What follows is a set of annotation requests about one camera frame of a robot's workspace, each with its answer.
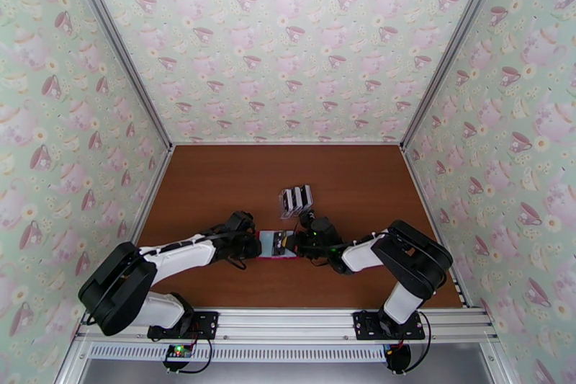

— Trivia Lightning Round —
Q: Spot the clear acrylic card stand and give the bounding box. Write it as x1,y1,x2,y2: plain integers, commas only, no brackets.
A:
279,183,315,222

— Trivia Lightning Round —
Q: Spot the green lit controller board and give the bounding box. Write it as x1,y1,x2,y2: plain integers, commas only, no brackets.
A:
163,343,194,362

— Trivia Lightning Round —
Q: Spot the grey metal shelf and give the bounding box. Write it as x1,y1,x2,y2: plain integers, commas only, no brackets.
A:
81,360,496,384

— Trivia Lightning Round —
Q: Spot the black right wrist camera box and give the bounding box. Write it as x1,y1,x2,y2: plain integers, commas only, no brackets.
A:
299,212,336,240

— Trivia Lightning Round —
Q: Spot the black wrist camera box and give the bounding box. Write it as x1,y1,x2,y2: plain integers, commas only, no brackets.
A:
299,212,336,240
229,210,256,231

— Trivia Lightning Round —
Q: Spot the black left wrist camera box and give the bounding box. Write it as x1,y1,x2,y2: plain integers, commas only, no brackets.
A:
229,210,256,231

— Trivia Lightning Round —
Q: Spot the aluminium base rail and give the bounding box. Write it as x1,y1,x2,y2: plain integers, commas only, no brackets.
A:
73,305,501,344

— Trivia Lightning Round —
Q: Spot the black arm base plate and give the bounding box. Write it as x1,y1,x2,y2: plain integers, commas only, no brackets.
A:
147,311,220,341
352,311,427,341

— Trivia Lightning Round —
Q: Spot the aluminium side rail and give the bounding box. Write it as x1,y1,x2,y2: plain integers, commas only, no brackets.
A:
127,147,176,248

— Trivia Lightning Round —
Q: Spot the white perforated cable tray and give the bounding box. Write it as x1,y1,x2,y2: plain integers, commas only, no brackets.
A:
87,344,389,363

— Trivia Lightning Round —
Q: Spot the black power cable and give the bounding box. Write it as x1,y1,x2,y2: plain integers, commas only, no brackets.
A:
391,308,434,374
163,337,213,375

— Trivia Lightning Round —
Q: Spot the black round controller mount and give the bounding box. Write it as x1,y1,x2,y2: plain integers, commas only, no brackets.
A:
383,343,413,372

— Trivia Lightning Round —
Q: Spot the aluminium frame leg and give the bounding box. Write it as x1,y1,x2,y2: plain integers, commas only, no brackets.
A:
53,335,91,384
480,337,512,384

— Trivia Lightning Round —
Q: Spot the aluminium corner post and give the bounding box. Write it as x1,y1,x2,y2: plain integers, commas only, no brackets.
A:
399,0,515,151
60,0,176,151

